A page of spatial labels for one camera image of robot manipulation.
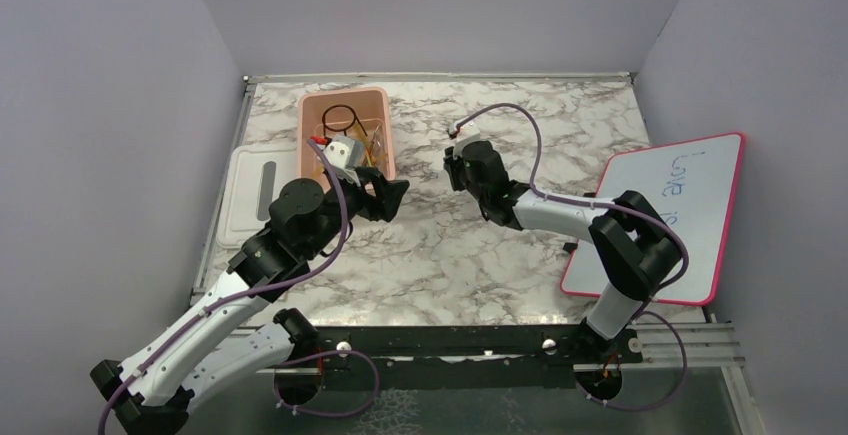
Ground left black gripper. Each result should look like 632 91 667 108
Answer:
303 166 409 258

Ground yellow rubber tube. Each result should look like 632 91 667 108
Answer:
357 122 389 173

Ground black metal ring stand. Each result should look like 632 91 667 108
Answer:
320 104 362 137

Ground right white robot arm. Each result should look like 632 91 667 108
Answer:
444 140 689 362

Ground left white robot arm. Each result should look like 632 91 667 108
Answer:
90 167 410 434

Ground pink plastic bin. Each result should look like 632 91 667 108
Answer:
297 87 396 188

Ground pink framed whiteboard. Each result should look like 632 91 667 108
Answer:
596 132 745 306

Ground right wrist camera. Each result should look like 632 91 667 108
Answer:
447 122 481 152

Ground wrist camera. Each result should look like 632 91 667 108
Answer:
323 135 365 186
447 122 481 152

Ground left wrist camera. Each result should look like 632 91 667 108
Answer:
323 135 365 186

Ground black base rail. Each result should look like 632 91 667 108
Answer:
182 309 644 394

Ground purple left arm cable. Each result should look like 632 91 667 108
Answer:
97 137 380 435

